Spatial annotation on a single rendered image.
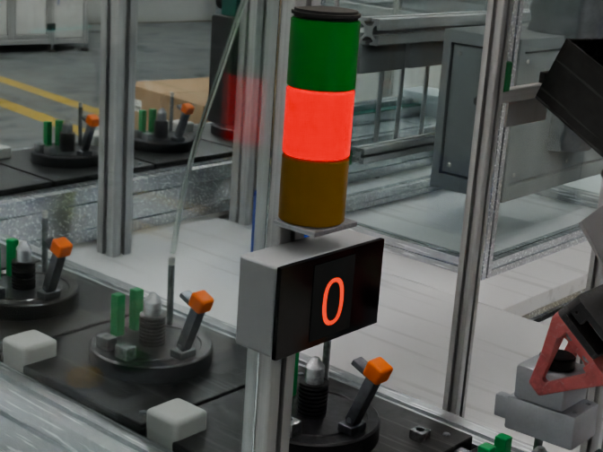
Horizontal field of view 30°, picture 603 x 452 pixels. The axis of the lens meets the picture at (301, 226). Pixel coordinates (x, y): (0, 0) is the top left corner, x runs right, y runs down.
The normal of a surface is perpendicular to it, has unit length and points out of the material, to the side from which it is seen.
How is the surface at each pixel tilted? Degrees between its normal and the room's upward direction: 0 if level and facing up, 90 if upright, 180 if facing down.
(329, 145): 90
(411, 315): 0
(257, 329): 90
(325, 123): 90
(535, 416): 90
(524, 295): 0
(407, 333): 0
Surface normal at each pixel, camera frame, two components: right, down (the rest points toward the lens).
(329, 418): 0.07, -0.96
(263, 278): -0.66, 0.17
